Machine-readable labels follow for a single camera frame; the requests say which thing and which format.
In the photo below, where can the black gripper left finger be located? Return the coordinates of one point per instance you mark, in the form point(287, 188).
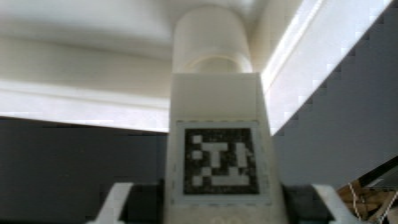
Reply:
point(111, 210)

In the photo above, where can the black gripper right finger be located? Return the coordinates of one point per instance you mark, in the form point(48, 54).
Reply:
point(343, 217)

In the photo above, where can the white L-shaped obstacle fence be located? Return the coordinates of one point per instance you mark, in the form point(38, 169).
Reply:
point(320, 35)

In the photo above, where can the white leg with tag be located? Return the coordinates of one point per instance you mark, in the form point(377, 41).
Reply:
point(223, 186)

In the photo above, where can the white square tabletop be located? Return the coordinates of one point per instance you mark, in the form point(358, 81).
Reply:
point(86, 56)

